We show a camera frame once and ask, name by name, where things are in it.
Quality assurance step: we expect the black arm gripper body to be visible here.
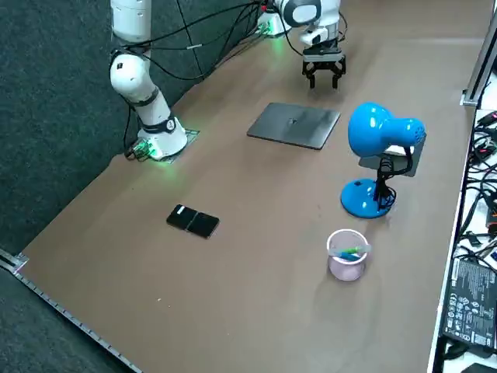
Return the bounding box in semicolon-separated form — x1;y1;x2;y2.
301;49;347;69

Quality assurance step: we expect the blue desk lamp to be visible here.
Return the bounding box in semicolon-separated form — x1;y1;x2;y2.
339;101;427;219

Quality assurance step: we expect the silver laptop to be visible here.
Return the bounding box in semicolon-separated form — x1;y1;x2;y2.
246;102;342;152

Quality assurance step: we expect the dark grey mouse pad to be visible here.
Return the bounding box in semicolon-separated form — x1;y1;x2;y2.
359;143;425;179

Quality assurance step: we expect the power strip with red light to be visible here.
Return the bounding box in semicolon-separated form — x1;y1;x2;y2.
475;110;497;127
471;139;497;157

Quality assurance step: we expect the black foldable phone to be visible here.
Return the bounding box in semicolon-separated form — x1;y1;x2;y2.
165;203;221;241

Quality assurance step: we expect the black labelled power brick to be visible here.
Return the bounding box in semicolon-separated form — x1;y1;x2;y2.
440;254;497;353

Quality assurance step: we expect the black lamp cord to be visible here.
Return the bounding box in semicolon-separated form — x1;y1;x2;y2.
373;155;398;213

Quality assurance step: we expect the black cable with white tag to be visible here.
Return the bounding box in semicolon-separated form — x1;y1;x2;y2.
112;0;273;55

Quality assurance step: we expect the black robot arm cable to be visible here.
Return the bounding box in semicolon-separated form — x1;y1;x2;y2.
147;0;273;81

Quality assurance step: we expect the aluminium camera post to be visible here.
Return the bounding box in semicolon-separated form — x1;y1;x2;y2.
461;23;497;106

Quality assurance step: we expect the aluminium table edge rail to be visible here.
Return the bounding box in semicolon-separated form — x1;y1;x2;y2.
0;248;143;373

